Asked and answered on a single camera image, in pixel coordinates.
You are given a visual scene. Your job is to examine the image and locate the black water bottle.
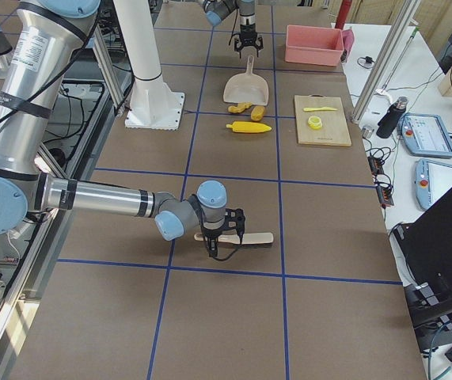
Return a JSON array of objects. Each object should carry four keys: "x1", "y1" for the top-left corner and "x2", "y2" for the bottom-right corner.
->
[{"x1": 376, "y1": 97, "x2": 408, "y2": 139}]

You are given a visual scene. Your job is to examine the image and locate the near teach pendant tablet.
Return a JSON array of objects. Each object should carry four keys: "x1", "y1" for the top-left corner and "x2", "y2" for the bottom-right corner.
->
[{"x1": 415, "y1": 159, "x2": 452, "y2": 211}]

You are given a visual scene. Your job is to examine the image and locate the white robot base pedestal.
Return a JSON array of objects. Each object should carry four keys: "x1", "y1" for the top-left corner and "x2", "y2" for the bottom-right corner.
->
[{"x1": 114, "y1": 0, "x2": 185, "y2": 131}]

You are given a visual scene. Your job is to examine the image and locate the metal reacher grabber tool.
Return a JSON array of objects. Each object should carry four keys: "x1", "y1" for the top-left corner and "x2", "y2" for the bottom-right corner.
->
[{"x1": 375, "y1": 26, "x2": 420, "y2": 102}]

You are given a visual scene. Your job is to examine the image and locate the brown toy potato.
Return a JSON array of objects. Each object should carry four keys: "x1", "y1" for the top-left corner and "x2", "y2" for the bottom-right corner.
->
[{"x1": 250, "y1": 105, "x2": 265, "y2": 122}]

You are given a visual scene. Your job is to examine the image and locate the beige plastic dustpan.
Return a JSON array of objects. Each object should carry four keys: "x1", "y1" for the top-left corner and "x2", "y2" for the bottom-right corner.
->
[{"x1": 222, "y1": 55, "x2": 269, "y2": 106}]

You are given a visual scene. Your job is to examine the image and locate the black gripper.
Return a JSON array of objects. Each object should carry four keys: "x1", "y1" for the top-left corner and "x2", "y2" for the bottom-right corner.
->
[
  {"x1": 231, "y1": 24, "x2": 264, "y2": 55},
  {"x1": 201, "y1": 208, "x2": 245, "y2": 258}
]

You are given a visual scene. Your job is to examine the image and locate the aluminium frame post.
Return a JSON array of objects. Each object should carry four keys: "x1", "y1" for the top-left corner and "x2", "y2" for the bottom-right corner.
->
[{"x1": 350, "y1": 0, "x2": 420, "y2": 124}]

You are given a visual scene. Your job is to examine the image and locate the far teach pendant tablet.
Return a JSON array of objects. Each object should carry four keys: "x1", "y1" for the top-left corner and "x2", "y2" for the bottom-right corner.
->
[{"x1": 398, "y1": 112, "x2": 452, "y2": 158}]

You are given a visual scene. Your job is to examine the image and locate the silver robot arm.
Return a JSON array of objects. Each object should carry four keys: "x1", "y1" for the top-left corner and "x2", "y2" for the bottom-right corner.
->
[
  {"x1": 197, "y1": 0, "x2": 264, "y2": 55},
  {"x1": 0, "y1": 1, "x2": 245, "y2": 258}
]

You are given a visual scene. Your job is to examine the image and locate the pink plastic bin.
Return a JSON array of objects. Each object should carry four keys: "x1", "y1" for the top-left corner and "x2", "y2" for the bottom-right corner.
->
[{"x1": 284, "y1": 25, "x2": 344, "y2": 67}]

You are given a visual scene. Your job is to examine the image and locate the yellow toy corn cob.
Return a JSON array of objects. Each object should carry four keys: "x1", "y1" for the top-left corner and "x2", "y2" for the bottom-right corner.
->
[{"x1": 226, "y1": 121, "x2": 272, "y2": 134}]

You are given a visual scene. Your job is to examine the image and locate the tan toy ginger root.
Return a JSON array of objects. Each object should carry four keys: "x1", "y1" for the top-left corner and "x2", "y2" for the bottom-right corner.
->
[{"x1": 227, "y1": 102, "x2": 253, "y2": 114}]

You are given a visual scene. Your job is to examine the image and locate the bamboo cutting board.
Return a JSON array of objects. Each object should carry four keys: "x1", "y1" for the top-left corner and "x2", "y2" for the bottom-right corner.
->
[{"x1": 294, "y1": 95, "x2": 351, "y2": 146}]

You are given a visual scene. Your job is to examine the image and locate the beige hand brush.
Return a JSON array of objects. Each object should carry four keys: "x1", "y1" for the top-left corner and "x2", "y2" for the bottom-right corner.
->
[{"x1": 193, "y1": 232, "x2": 275, "y2": 246}]

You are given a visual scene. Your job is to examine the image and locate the teach pendant tablet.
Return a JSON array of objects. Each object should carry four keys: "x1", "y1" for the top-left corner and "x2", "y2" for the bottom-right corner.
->
[
  {"x1": 415, "y1": 159, "x2": 452, "y2": 211},
  {"x1": 398, "y1": 112, "x2": 452, "y2": 158}
]

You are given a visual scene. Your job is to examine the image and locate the red cylinder bottle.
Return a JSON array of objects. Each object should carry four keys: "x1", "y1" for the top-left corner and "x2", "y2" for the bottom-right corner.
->
[{"x1": 335, "y1": 0, "x2": 352, "y2": 30}]

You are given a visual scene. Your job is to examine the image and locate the yellow plastic toy knife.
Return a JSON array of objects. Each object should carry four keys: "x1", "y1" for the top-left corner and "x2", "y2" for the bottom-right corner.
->
[{"x1": 302, "y1": 106, "x2": 338, "y2": 112}]

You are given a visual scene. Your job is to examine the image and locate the yellow toy lemon slice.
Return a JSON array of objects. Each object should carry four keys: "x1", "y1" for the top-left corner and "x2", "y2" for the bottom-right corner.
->
[{"x1": 307, "y1": 116, "x2": 323, "y2": 130}]

